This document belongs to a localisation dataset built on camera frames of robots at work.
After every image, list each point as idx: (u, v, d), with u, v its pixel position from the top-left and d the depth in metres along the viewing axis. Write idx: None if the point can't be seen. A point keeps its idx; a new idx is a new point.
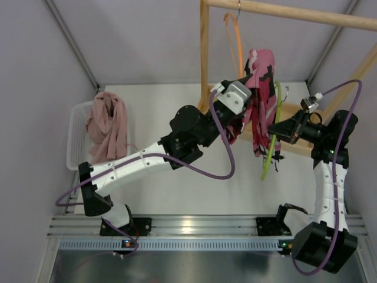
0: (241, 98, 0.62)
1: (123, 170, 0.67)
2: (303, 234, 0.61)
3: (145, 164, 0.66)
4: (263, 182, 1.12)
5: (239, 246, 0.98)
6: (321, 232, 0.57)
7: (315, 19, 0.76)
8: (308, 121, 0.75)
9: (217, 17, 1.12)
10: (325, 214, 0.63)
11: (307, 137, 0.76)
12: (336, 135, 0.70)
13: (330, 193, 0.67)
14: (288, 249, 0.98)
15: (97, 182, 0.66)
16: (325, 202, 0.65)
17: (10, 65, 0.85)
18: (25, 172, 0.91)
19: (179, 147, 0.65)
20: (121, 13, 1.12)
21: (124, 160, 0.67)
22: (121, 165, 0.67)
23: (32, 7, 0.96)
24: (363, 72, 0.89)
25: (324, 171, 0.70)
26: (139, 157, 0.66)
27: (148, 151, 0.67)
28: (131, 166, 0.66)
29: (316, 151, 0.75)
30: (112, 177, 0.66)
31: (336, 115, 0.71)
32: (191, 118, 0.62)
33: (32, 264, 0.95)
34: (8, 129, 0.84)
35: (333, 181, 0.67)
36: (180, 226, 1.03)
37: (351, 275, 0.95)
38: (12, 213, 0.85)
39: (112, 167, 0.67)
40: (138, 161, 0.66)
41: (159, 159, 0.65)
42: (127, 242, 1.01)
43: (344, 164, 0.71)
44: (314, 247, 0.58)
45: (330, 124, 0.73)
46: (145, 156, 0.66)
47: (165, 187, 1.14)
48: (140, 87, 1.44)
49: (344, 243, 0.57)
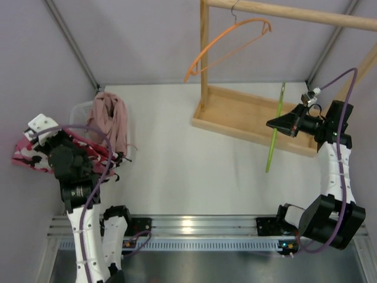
0: (42, 118, 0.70)
1: (91, 250, 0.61)
2: (311, 210, 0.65)
3: (89, 226, 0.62)
4: (261, 183, 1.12)
5: (240, 246, 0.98)
6: (331, 204, 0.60)
7: (314, 20, 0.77)
8: (308, 115, 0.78)
9: (217, 17, 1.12)
10: (332, 188, 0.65)
11: (306, 130, 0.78)
12: (337, 118, 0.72)
13: (336, 170, 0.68)
14: (288, 249, 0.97)
15: (95, 279, 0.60)
16: (331, 177, 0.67)
17: (10, 66, 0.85)
18: (25, 171, 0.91)
19: (81, 189, 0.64)
20: (121, 14, 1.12)
21: (81, 252, 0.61)
22: (83, 252, 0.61)
23: (32, 7, 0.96)
24: (363, 72, 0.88)
25: (328, 150, 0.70)
26: (82, 233, 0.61)
27: (76, 222, 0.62)
28: (89, 242, 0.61)
29: (319, 136, 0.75)
30: (95, 263, 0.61)
31: (333, 101, 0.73)
32: (66, 152, 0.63)
33: (32, 265, 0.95)
34: (9, 128, 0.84)
35: (338, 160, 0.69)
36: (179, 226, 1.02)
37: (351, 276, 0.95)
38: (13, 212, 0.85)
39: (83, 263, 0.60)
40: (85, 234, 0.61)
41: (89, 211, 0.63)
42: (127, 242, 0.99)
43: (348, 145, 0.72)
44: (323, 221, 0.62)
45: (328, 112, 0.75)
46: (80, 226, 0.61)
47: (164, 188, 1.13)
48: (140, 86, 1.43)
49: (353, 214, 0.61)
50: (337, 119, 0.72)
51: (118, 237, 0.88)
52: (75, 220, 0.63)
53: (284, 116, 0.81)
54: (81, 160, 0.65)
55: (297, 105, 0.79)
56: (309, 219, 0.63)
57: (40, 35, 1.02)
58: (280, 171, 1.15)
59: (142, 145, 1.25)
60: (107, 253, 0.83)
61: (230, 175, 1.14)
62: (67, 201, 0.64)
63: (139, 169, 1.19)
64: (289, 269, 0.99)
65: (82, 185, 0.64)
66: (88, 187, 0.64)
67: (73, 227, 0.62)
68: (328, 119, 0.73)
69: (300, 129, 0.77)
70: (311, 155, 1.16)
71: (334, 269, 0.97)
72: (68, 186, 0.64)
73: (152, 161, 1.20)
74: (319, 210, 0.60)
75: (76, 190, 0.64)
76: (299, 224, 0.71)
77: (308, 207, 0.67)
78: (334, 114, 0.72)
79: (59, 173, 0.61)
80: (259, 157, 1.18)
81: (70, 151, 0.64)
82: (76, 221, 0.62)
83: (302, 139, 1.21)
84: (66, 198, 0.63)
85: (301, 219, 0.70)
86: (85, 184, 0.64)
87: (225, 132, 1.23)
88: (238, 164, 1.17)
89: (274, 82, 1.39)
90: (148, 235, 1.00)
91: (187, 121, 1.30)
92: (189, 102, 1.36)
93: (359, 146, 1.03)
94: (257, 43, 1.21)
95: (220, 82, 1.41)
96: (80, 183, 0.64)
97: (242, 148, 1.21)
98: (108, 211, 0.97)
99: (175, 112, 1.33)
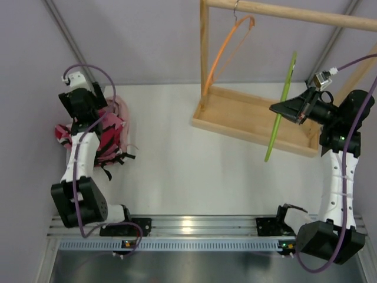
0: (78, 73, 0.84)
1: (83, 155, 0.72)
2: (308, 231, 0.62)
3: (85, 141, 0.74)
4: (261, 183, 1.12)
5: (238, 247, 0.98)
6: (329, 230, 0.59)
7: (314, 20, 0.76)
8: (319, 100, 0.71)
9: (217, 18, 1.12)
10: (332, 211, 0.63)
11: (314, 118, 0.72)
12: (350, 119, 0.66)
13: (337, 188, 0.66)
14: (288, 249, 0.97)
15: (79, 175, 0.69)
16: (333, 198, 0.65)
17: (10, 66, 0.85)
18: (25, 171, 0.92)
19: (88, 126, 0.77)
20: (121, 15, 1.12)
21: (73, 155, 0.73)
22: (76, 155, 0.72)
23: (31, 9, 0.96)
24: (363, 72, 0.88)
25: (333, 163, 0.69)
26: (78, 142, 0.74)
27: (76, 138, 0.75)
28: (82, 150, 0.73)
29: (325, 138, 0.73)
30: (83, 165, 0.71)
31: (350, 99, 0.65)
32: (82, 89, 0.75)
33: (32, 265, 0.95)
34: (8, 130, 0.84)
35: (342, 175, 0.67)
36: (179, 227, 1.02)
37: (351, 276, 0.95)
38: (13, 213, 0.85)
39: (72, 163, 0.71)
40: (80, 144, 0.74)
41: (89, 134, 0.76)
42: (127, 242, 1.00)
43: (355, 152, 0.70)
44: (320, 245, 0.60)
45: (342, 107, 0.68)
46: (79, 138, 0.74)
47: (164, 187, 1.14)
48: (140, 87, 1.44)
49: (352, 240, 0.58)
50: (349, 121, 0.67)
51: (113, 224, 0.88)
52: (75, 136, 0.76)
53: (292, 100, 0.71)
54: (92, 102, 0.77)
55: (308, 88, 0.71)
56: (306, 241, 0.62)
57: (40, 36, 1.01)
58: (280, 171, 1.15)
59: (142, 145, 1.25)
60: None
61: (230, 175, 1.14)
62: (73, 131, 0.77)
63: (139, 170, 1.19)
64: (288, 269, 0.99)
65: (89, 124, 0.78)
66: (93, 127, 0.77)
67: (73, 140, 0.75)
68: (341, 119, 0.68)
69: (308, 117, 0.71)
70: (312, 155, 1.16)
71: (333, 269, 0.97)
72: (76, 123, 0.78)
73: (152, 162, 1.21)
74: (316, 234, 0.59)
75: (83, 126, 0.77)
76: (296, 234, 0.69)
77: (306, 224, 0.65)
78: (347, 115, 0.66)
79: (75, 102, 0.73)
80: (259, 157, 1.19)
81: (85, 90, 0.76)
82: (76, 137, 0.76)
83: (302, 139, 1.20)
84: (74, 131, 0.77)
85: (298, 231, 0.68)
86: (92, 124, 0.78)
87: (225, 132, 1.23)
88: (238, 164, 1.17)
89: (274, 81, 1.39)
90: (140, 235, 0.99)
91: (187, 121, 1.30)
92: (189, 102, 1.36)
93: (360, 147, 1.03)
94: (257, 43, 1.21)
95: (220, 82, 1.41)
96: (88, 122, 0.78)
97: (242, 148, 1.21)
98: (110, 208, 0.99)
99: (174, 112, 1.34)
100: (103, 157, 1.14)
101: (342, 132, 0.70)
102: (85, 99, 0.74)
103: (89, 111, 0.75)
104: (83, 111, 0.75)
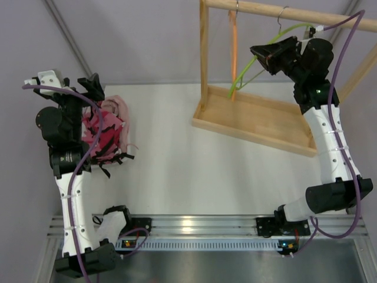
0: (52, 74, 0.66)
1: (79, 216, 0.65)
2: (320, 193, 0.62)
3: (76, 192, 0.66)
4: (261, 183, 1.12)
5: (231, 246, 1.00)
6: (340, 188, 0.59)
7: (314, 20, 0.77)
8: (294, 52, 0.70)
9: (217, 19, 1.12)
10: (337, 170, 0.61)
11: (281, 66, 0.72)
12: (318, 67, 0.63)
13: (333, 144, 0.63)
14: (288, 249, 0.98)
15: (83, 246, 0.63)
16: (333, 156, 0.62)
17: (10, 66, 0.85)
18: (24, 170, 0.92)
19: (70, 155, 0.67)
20: (122, 15, 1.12)
21: (69, 217, 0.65)
22: (72, 219, 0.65)
23: (32, 10, 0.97)
24: (364, 72, 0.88)
25: (320, 119, 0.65)
26: (69, 197, 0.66)
27: (65, 188, 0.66)
28: (76, 206, 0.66)
29: (302, 95, 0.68)
30: (83, 230, 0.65)
31: (311, 48, 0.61)
32: (55, 114, 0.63)
33: (32, 266, 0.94)
34: (7, 130, 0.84)
35: (333, 130, 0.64)
36: (179, 226, 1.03)
37: (351, 275, 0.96)
38: (12, 213, 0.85)
39: (70, 229, 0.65)
40: (73, 200, 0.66)
41: (78, 178, 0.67)
42: (127, 242, 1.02)
43: (334, 102, 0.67)
44: (337, 203, 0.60)
45: (305, 60, 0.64)
46: (70, 192, 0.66)
47: (164, 187, 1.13)
48: (139, 86, 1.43)
49: (363, 188, 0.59)
50: (318, 70, 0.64)
51: (115, 226, 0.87)
52: (63, 187, 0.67)
53: (271, 44, 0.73)
54: (70, 125, 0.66)
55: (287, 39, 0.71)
56: (321, 204, 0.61)
57: (40, 36, 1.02)
58: (279, 171, 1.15)
59: (142, 144, 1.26)
60: (101, 233, 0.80)
61: (230, 175, 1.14)
62: (56, 167, 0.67)
63: (138, 169, 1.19)
64: (289, 268, 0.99)
65: (72, 152, 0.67)
66: (77, 154, 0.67)
67: (62, 197, 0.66)
68: (311, 72, 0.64)
69: (273, 61, 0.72)
70: (311, 155, 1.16)
71: (334, 269, 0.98)
72: (57, 152, 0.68)
73: (151, 161, 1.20)
74: (331, 197, 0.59)
75: (65, 155, 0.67)
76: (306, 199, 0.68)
77: (313, 188, 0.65)
78: (316, 65, 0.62)
79: (48, 134, 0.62)
80: (260, 157, 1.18)
81: (59, 114, 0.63)
82: (64, 187, 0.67)
83: (302, 138, 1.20)
84: (55, 164, 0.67)
85: (306, 196, 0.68)
86: (75, 150, 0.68)
87: (224, 131, 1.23)
88: (238, 164, 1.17)
89: (274, 82, 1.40)
90: (146, 235, 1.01)
91: (187, 121, 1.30)
92: (189, 102, 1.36)
93: (359, 147, 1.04)
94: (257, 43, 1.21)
95: (221, 82, 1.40)
96: (70, 149, 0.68)
97: (242, 147, 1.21)
98: (109, 210, 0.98)
99: (174, 112, 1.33)
100: (102, 157, 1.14)
101: (315, 85, 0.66)
102: (60, 127, 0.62)
103: (68, 139, 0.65)
104: (60, 141, 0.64)
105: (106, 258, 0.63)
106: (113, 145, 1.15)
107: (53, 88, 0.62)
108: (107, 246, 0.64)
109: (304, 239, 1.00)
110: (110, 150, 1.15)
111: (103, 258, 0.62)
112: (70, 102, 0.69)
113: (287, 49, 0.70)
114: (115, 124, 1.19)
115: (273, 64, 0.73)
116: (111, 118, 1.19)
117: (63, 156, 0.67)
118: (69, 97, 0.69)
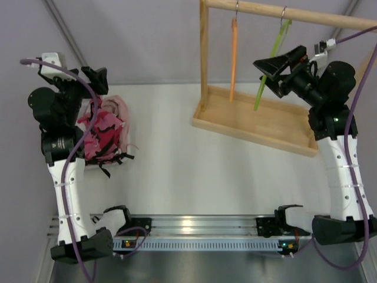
0: (56, 56, 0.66)
1: (74, 204, 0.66)
2: (328, 229, 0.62)
3: (70, 180, 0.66)
4: (261, 182, 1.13)
5: (237, 247, 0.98)
6: (351, 227, 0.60)
7: (314, 20, 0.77)
8: (307, 73, 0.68)
9: (217, 19, 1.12)
10: (349, 207, 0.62)
11: (295, 89, 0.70)
12: (336, 93, 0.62)
13: (347, 181, 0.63)
14: (288, 249, 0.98)
15: (79, 234, 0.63)
16: (345, 193, 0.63)
17: (10, 65, 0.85)
18: (24, 170, 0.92)
19: (62, 141, 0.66)
20: (122, 15, 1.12)
21: (64, 206, 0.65)
22: (66, 207, 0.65)
23: (32, 10, 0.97)
24: (363, 72, 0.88)
25: (334, 152, 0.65)
26: (63, 186, 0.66)
27: (59, 176, 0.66)
28: (71, 194, 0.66)
29: (318, 122, 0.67)
30: (78, 219, 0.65)
31: (332, 73, 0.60)
32: (50, 94, 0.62)
33: (32, 266, 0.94)
34: (7, 130, 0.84)
35: (348, 164, 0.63)
36: (180, 226, 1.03)
37: (351, 275, 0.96)
38: (12, 213, 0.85)
39: (66, 217, 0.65)
40: (67, 188, 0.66)
41: (72, 165, 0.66)
42: (127, 242, 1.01)
43: (353, 132, 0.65)
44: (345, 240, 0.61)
45: (323, 85, 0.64)
46: (64, 180, 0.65)
47: (163, 188, 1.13)
48: (139, 87, 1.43)
49: (374, 230, 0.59)
50: (336, 96, 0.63)
51: (114, 221, 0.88)
52: (57, 174, 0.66)
53: (277, 57, 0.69)
54: (65, 109, 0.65)
55: (296, 50, 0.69)
56: (330, 239, 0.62)
57: (40, 36, 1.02)
58: (279, 171, 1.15)
59: (142, 144, 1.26)
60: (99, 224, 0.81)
61: (229, 175, 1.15)
62: (48, 153, 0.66)
63: (138, 170, 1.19)
64: (289, 268, 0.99)
65: (64, 138, 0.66)
66: (69, 141, 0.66)
67: (56, 184, 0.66)
68: (328, 97, 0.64)
69: (286, 84, 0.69)
70: (311, 155, 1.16)
71: (334, 269, 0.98)
72: (49, 138, 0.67)
73: (152, 162, 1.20)
74: (341, 236, 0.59)
75: (57, 142, 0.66)
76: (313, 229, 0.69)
77: (320, 219, 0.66)
78: (334, 91, 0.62)
79: (39, 114, 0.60)
80: (260, 157, 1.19)
81: (53, 95, 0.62)
82: (58, 176, 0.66)
83: (302, 138, 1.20)
84: (46, 150, 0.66)
85: (313, 225, 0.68)
86: (67, 137, 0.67)
87: (224, 132, 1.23)
88: (238, 163, 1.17)
89: None
90: (144, 235, 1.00)
91: (187, 121, 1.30)
92: (188, 103, 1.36)
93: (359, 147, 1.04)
94: (257, 43, 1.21)
95: (220, 82, 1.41)
96: (62, 135, 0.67)
97: (242, 147, 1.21)
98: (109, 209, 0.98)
99: (174, 112, 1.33)
100: (101, 157, 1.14)
101: (331, 111, 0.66)
102: (55, 108, 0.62)
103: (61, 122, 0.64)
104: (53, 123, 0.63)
105: (102, 246, 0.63)
106: (113, 145, 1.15)
107: (56, 65, 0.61)
108: (103, 234, 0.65)
109: (305, 239, 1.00)
110: (109, 150, 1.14)
111: (99, 245, 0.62)
112: (70, 89, 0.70)
113: (299, 71, 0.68)
114: (115, 124, 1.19)
115: (284, 86, 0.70)
116: (111, 117, 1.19)
117: (55, 141, 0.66)
118: (70, 85, 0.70)
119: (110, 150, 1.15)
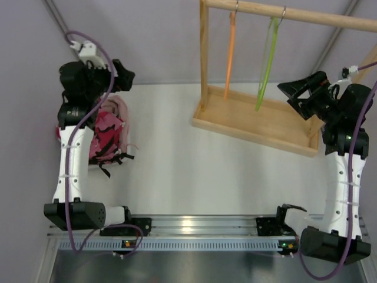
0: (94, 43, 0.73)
1: (74, 167, 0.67)
2: (311, 237, 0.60)
3: (76, 145, 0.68)
4: (261, 182, 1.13)
5: (236, 246, 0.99)
6: (334, 240, 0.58)
7: (314, 20, 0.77)
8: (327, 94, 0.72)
9: (217, 19, 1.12)
10: (337, 221, 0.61)
11: (315, 110, 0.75)
12: (351, 111, 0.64)
13: (343, 196, 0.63)
14: (288, 249, 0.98)
15: (73, 195, 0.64)
16: (337, 208, 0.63)
17: (9, 66, 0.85)
18: (24, 170, 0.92)
19: (77, 111, 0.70)
20: (121, 15, 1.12)
21: (65, 166, 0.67)
22: (67, 168, 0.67)
23: (31, 10, 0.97)
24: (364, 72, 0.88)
25: (338, 167, 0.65)
26: (67, 147, 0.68)
27: (67, 139, 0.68)
28: (73, 157, 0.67)
29: (330, 137, 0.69)
30: (75, 181, 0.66)
31: (350, 91, 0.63)
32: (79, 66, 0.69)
33: (32, 266, 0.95)
34: (7, 130, 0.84)
35: (348, 181, 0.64)
36: (179, 226, 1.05)
37: (351, 276, 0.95)
38: (12, 213, 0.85)
39: (64, 177, 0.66)
40: (71, 151, 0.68)
41: (80, 131, 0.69)
42: (127, 242, 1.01)
43: (362, 154, 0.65)
44: (325, 253, 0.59)
45: (342, 103, 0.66)
46: (69, 144, 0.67)
47: (163, 188, 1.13)
48: (139, 87, 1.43)
49: (356, 250, 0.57)
50: (351, 114, 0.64)
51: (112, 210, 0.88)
52: (66, 137, 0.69)
53: (300, 81, 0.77)
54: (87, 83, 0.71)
55: (315, 74, 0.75)
56: (310, 248, 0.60)
57: (39, 37, 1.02)
58: (280, 171, 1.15)
59: (142, 144, 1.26)
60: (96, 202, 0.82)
61: (229, 175, 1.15)
62: (62, 118, 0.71)
63: (139, 170, 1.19)
64: (289, 268, 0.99)
65: (79, 108, 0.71)
66: (83, 112, 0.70)
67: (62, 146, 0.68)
68: (344, 114, 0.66)
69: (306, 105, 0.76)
70: (311, 155, 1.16)
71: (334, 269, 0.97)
72: (67, 106, 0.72)
73: (152, 162, 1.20)
74: (321, 246, 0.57)
75: (72, 110, 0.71)
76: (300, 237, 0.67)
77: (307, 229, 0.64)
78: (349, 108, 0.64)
79: (64, 78, 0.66)
80: (260, 157, 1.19)
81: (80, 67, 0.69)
82: (65, 138, 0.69)
83: (302, 138, 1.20)
84: (62, 115, 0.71)
85: (300, 235, 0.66)
86: (82, 108, 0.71)
87: (225, 132, 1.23)
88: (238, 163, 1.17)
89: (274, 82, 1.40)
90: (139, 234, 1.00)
91: (187, 121, 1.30)
92: (188, 103, 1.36)
93: None
94: (257, 43, 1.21)
95: (220, 82, 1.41)
96: (78, 105, 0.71)
97: (242, 147, 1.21)
98: None
99: (174, 112, 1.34)
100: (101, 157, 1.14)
101: (346, 130, 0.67)
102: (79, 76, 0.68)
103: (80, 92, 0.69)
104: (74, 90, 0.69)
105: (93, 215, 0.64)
106: (113, 147, 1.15)
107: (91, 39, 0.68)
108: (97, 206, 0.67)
109: None
110: (109, 150, 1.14)
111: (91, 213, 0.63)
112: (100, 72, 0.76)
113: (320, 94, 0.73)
114: (115, 124, 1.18)
115: (306, 108, 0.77)
116: (111, 117, 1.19)
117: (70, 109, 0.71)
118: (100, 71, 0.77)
119: (109, 150, 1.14)
